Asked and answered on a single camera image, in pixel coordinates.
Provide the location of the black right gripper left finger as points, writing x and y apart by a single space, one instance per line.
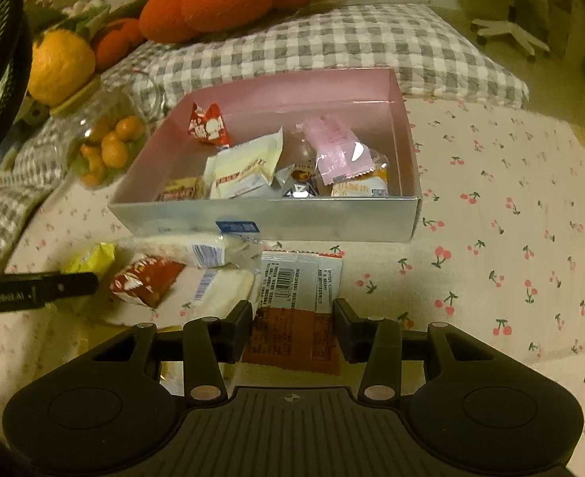
236 330

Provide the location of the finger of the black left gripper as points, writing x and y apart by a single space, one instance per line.
28 291

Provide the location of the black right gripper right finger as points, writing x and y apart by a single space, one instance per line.
350 331

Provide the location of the red white snack packet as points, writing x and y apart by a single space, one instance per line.
293 322

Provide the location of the yellow snack packet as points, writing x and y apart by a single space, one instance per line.
96 259

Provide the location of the white rice cracker packet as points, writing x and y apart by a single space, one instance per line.
204 250

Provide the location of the red candy packet on cloth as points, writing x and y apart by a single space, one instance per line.
145 281

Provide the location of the cream white wafer packet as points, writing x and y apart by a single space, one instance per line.
243 169

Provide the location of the pink snack packet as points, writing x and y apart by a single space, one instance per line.
339 154

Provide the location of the pink cardboard box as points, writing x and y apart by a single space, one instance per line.
310 155

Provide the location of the cherry print tablecloth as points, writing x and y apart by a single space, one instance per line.
499 251

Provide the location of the glass jar with kumquats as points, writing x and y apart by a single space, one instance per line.
103 129

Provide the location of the small red candy packet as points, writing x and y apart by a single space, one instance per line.
207 126

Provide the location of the large yellow citrus fruit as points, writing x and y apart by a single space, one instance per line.
62 63

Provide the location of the grey checkered cushion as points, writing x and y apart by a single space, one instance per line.
430 59

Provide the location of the small orange plush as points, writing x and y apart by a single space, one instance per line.
115 41

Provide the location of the white office chair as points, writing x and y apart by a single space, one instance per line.
513 15

